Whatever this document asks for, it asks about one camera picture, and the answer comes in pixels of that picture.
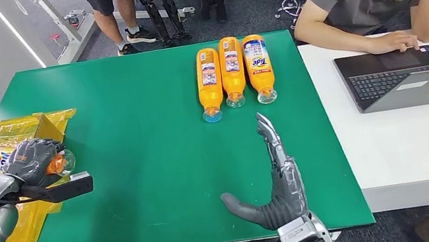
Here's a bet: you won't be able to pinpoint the dark grey laptop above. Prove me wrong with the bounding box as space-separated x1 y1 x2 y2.
333 44 429 118

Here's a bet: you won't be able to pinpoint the white metal frame stand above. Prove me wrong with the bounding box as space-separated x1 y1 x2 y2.
14 0 103 72

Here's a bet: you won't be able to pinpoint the yellow taped cardboard box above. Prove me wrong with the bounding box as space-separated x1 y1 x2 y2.
0 107 96 242

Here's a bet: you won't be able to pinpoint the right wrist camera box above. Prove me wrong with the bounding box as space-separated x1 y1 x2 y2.
275 210 327 242

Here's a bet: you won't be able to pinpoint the grey metal clamp device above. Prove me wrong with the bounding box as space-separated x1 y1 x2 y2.
63 8 89 30

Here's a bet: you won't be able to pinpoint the green table mat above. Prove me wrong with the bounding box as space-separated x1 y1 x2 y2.
0 21 377 242

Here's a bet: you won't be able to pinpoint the standing person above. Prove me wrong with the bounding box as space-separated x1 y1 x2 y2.
78 0 159 62

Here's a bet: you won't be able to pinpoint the orange detergent bottle blue cap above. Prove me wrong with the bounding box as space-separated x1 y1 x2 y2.
191 46 228 125

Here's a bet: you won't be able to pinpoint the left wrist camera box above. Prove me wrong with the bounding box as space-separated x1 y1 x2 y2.
18 170 96 209

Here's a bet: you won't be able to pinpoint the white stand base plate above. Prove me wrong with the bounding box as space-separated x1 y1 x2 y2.
113 0 197 28

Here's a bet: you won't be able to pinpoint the black robot legs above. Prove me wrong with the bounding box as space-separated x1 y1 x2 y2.
129 0 194 51

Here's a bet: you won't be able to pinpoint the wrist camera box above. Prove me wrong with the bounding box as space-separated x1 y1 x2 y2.
275 210 327 242
18 170 96 209

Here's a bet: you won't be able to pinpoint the white desk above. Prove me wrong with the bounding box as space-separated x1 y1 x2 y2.
297 26 429 222

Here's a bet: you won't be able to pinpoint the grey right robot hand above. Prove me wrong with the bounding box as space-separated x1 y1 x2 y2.
209 107 312 239

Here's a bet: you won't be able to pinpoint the orange Tide bottle clear cap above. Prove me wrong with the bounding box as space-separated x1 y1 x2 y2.
241 32 279 107

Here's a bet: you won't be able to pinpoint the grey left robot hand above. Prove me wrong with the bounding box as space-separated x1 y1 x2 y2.
0 133 72 192

